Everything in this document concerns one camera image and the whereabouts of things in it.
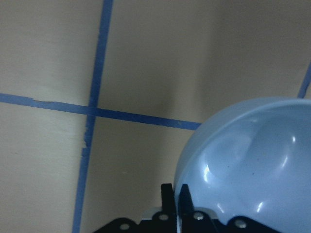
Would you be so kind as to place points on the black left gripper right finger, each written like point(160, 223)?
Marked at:
point(185, 204)

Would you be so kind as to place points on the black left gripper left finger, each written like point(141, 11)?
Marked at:
point(167, 198)

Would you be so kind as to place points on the blue plastic bowl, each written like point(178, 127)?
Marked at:
point(252, 159)

